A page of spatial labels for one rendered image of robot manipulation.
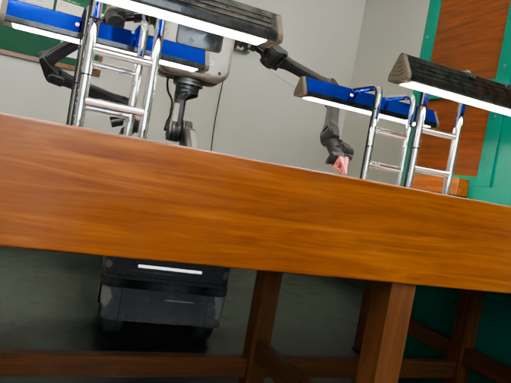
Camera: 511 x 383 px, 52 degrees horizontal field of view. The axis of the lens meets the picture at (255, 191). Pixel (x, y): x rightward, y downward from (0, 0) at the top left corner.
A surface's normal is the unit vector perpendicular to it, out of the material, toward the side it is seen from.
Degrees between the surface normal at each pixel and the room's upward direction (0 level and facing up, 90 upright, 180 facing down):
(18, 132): 90
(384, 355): 90
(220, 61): 90
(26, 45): 90
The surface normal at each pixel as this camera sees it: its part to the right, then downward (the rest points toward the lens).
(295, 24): 0.44, 0.11
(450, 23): -0.91, -0.15
